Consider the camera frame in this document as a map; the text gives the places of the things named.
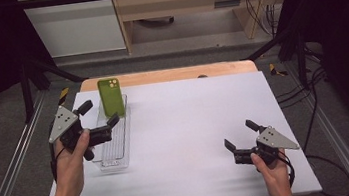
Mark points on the clear plastic tray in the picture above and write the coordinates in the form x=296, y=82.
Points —
x=114, y=145

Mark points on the black metal stand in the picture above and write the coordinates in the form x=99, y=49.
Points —
x=26, y=89
x=300, y=59

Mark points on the person's right hand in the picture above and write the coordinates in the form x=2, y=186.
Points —
x=275, y=173

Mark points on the person's left hand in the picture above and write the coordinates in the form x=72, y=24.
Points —
x=70, y=168

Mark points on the white table sheet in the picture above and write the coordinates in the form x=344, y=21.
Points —
x=182, y=127

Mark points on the green phone case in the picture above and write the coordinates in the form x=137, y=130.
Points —
x=111, y=97

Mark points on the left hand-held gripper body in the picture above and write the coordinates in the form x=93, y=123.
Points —
x=63, y=123

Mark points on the yellow black tape piece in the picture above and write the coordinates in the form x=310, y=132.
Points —
x=63, y=95
x=275, y=70

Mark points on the wooden table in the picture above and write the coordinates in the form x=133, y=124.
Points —
x=159, y=76

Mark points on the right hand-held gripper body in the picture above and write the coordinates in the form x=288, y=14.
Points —
x=276, y=139

